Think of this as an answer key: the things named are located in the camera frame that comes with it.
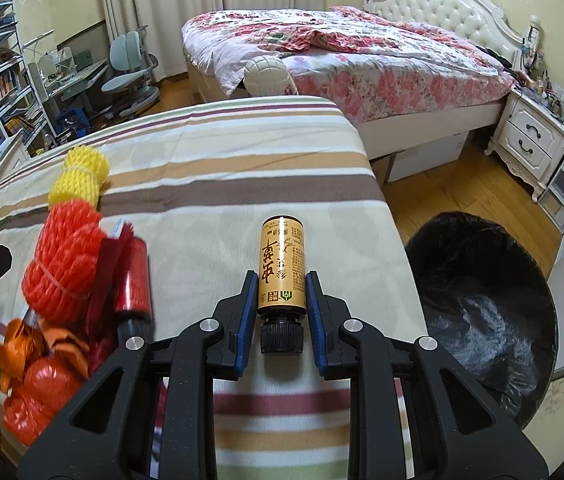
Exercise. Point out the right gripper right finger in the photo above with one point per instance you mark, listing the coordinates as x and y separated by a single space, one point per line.
326 314

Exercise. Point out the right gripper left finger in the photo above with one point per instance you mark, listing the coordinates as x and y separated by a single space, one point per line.
237 316

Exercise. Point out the gold bottle black cap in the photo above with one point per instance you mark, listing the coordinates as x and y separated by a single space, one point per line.
282 303

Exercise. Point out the orange paper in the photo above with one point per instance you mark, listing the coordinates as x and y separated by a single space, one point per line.
22 345

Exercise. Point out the orange foam net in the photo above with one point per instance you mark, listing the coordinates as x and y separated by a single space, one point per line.
59 280

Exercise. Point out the orange cardboard piece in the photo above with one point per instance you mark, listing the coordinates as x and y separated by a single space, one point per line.
70 347

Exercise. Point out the red bottle black cap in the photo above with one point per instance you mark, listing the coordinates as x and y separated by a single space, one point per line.
133 307

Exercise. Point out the red plastic bag ball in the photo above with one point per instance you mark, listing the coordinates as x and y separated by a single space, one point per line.
49 384

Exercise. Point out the dark red wrapper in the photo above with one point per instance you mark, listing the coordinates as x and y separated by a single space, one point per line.
100 326

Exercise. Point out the yellow foam net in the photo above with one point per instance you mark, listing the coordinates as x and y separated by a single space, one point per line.
83 174

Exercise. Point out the black trash bin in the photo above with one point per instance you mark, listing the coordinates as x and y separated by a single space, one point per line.
486 301

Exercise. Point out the striped bed sheet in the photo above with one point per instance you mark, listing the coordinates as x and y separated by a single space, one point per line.
196 184

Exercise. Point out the grey study desk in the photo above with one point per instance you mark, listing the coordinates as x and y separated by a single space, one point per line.
61 85

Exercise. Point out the white volleyball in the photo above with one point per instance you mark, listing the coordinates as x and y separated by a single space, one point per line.
268 76

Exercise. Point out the floral quilt bed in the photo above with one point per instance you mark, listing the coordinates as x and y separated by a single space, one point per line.
371 68

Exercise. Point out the light blue desk chair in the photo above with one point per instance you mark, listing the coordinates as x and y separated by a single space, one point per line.
134 67

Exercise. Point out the white nightstand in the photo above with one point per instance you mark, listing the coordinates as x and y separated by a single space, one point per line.
529 140

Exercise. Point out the white tufted headboard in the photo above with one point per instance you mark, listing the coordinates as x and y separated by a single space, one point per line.
480 21

